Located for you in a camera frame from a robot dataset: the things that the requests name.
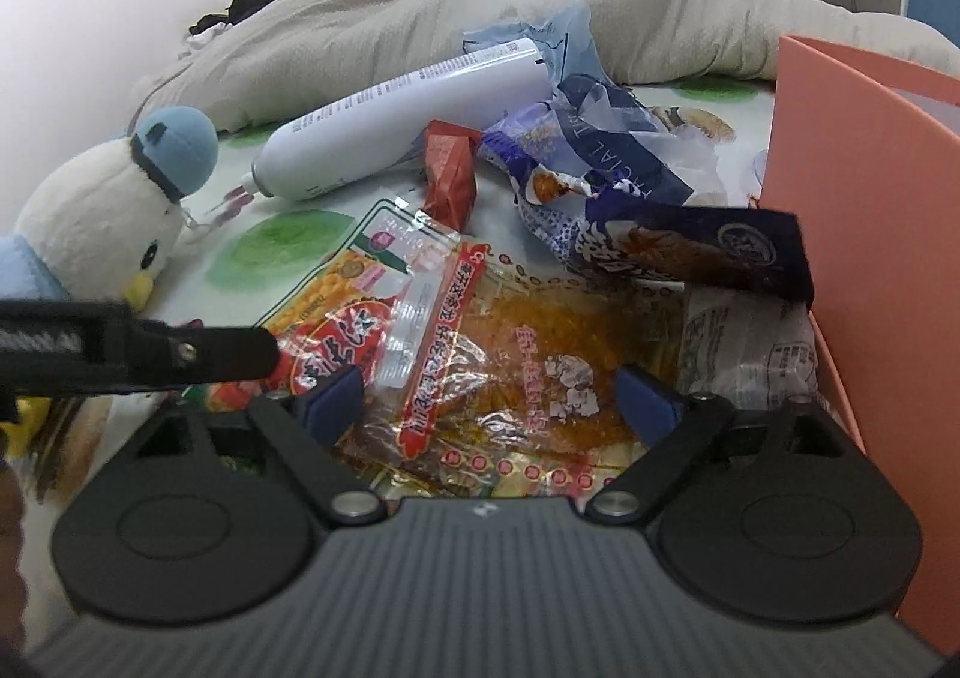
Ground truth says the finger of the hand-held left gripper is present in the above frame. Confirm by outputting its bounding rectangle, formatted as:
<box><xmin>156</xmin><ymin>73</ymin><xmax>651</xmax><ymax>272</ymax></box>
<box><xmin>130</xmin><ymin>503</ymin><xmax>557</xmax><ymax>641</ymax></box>
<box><xmin>133</xmin><ymin>319</ymin><xmax>280</xmax><ymax>390</ymax></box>

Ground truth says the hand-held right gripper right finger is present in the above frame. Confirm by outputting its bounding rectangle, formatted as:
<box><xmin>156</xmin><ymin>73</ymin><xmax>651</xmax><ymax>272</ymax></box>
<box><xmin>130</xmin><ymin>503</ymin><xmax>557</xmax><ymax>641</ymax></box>
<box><xmin>585</xmin><ymin>367</ymin><xmax>871</xmax><ymax>525</ymax></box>

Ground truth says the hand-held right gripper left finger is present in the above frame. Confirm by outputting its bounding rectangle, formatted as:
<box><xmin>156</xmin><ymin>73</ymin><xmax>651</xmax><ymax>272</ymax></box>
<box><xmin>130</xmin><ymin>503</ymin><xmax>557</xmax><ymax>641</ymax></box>
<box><xmin>101</xmin><ymin>369</ymin><xmax>387</xmax><ymax>530</ymax></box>

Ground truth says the yellow corn snack bag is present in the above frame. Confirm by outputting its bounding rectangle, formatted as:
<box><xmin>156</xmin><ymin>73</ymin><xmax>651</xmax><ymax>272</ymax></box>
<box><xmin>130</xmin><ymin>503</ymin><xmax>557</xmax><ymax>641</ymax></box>
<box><xmin>262</xmin><ymin>198</ymin><xmax>460</xmax><ymax>395</ymax></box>

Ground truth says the clear orange snack bag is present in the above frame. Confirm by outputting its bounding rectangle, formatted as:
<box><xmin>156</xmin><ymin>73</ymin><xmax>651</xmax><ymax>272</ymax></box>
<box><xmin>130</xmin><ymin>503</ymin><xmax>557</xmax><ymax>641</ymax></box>
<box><xmin>337</xmin><ymin>239</ymin><xmax>698</xmax><ymax>499</ymax></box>

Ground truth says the pile of snack packets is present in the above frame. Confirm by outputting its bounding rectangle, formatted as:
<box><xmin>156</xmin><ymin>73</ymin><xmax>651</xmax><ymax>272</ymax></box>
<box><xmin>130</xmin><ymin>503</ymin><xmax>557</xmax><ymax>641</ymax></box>
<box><xmin>202</xmin><ymin>108</ymin><xmax>822</xmax><ymax>499</ymax></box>

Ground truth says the pink cardboard box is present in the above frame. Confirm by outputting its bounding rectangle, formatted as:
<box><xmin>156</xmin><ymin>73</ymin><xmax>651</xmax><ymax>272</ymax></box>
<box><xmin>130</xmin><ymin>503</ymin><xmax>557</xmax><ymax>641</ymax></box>
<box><xmin>750</xmin><ymin>33</ymin><xmax>960</xmax><ymax>656</ymax></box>

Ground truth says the white grey snack bag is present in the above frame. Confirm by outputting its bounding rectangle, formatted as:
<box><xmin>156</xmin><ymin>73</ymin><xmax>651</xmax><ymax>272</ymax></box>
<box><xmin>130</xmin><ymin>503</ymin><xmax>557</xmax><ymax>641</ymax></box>
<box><xmin>679</xmin><ymin>284</ymin><xmax>822</xmax><ymax>413</ymax></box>

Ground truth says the white and blue plush penguin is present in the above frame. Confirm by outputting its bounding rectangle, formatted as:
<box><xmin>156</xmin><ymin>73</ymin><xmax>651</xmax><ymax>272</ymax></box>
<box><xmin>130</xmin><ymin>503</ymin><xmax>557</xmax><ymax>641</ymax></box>
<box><xmin>0</xmin><ymin>106</ymin><xmax>220</xmax><ymax>458</ymax></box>

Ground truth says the dark navy snack bag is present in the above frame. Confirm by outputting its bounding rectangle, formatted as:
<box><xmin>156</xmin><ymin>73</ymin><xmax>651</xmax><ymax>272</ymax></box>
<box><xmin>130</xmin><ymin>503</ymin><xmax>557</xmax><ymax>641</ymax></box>
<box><xmin>566</xmin><ymin>204</ymin><xmax>815</xmax><ymax>308</ymax></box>

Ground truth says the dark red snack wrapper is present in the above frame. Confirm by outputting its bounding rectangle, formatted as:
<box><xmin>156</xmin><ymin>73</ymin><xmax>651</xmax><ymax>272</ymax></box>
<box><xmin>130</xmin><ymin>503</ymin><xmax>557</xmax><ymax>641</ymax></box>
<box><xmin>421</xmin><ymin>121</ymin><xmax>485</xmax><ymax>227</ymax></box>

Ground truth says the blue patterned snack bag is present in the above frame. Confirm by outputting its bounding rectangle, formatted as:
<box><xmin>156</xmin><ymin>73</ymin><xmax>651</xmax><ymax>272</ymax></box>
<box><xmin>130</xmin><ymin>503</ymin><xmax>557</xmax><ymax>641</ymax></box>
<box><xmin>480</xmin><ymin>108</ymin><xmax>601</xmax><ymax>270</ymax></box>

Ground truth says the white spray bottle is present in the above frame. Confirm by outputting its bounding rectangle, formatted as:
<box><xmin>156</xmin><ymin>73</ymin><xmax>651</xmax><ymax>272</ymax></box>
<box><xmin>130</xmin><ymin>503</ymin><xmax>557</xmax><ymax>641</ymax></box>
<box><xmin>180</xmin><ymin>37</ymin><xmax>552</xmax><ymax>236</ymax></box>

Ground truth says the grey duvet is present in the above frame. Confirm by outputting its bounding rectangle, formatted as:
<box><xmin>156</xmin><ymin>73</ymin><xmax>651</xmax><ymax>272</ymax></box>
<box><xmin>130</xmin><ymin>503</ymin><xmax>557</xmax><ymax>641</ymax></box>
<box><xmin>127</xmin><ymin>0</ymin><xmax>960</xmax><ymax>131</ymax></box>

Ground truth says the pale blue plastic bag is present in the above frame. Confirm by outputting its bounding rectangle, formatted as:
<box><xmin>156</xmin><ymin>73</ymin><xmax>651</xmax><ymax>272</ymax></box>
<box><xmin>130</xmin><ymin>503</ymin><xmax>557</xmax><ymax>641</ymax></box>
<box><xmin>461</xmin><ymin>0</ymin><xmax>601</xmax><ymax>90</ymax></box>

